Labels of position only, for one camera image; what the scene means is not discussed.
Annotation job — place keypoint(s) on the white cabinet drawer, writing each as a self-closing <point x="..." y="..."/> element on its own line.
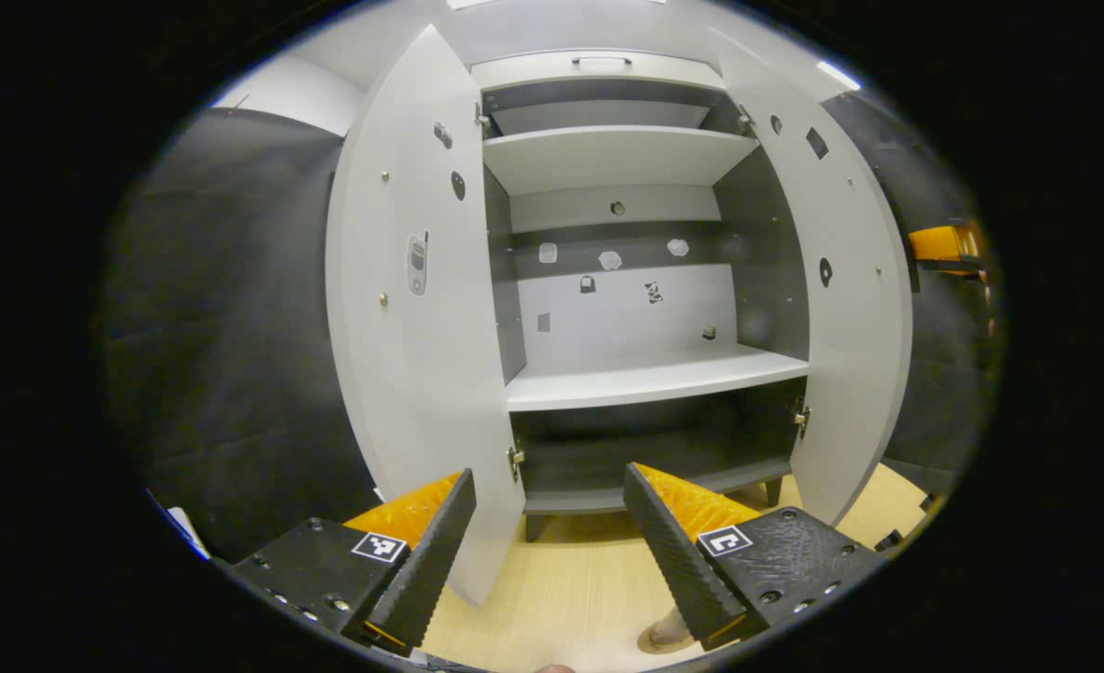
<point x="533" y="73"/>

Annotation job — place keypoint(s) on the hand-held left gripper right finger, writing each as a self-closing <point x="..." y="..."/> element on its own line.
<point x="678" y="561"/>

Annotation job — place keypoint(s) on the white cabinet door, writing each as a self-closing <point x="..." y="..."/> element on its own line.
<point x="851" y="327"/>
<point x="411" y="374"/>

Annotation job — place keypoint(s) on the white cabinet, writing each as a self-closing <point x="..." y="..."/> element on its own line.
<point x="626" y="318"/>

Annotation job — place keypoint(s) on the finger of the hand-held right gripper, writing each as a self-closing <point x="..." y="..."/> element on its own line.
<point x="944" y="243"/>

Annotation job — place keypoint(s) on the silver bottle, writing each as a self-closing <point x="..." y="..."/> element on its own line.
<point x="671" y="628"/>

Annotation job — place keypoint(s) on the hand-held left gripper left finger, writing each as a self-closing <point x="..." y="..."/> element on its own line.
<point x="425" y="570"/>

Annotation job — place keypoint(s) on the white panel with blue edge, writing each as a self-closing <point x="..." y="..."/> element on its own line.
<point x="189" y="533"/>

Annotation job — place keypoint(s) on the black backdrop cloth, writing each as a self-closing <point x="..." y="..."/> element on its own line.
<point x="234" y="327"/>
<point x="944" y="374"/>

